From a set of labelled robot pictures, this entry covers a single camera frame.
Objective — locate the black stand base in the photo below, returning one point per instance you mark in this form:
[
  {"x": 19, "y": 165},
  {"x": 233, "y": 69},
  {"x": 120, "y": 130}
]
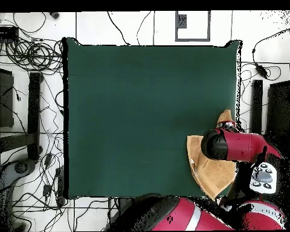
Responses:
[
  {"x": 33, "y": 108},
  {"x": 257, "y": 104}
]

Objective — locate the dark green table cloth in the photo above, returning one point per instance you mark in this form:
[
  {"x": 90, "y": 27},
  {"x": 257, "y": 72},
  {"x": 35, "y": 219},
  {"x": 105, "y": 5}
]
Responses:
[{"x": 111, "y": 108}]

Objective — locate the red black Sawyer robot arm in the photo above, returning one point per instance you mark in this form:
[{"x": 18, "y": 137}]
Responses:
[{"x": 239, "y": 147}]

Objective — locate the person's foot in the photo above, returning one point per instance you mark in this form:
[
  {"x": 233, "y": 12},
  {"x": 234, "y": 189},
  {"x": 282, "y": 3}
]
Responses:
[{"x": 54, "y": 14}]

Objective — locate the grey office chair base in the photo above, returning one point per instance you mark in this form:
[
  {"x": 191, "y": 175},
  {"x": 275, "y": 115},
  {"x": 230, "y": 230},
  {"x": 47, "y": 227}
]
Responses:
[{"x": 4, "y": 176}]

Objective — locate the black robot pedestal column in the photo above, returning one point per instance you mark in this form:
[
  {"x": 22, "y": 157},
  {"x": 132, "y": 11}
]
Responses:
[{"x": 124, "y": 204}]

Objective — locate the black computer case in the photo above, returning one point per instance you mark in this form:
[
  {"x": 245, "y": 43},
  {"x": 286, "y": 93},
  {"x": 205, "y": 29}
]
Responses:
[
  {"x": 2, "y": 96},
  {"x": 279, "y": 108}
]

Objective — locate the black power adapter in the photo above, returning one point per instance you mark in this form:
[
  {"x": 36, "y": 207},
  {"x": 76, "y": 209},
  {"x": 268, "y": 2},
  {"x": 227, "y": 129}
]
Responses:
[{"x": 261, "y": 70}]

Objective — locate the grey square frame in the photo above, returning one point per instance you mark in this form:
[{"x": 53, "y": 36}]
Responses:
[{"x": 192, "y": 39}]

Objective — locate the black power strip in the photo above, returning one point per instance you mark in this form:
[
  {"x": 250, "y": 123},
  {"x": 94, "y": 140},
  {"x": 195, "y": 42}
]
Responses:
[{"x": 60, "y": 186}]

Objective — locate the tan terry towel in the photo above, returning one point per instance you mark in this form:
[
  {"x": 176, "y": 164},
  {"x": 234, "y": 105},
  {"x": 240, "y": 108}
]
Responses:
[{"x": 212, "y": 174}]

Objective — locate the black network switch box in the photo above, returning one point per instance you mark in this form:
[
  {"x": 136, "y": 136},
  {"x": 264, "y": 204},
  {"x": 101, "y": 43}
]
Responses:
[{"x": 3, "y": 32}]

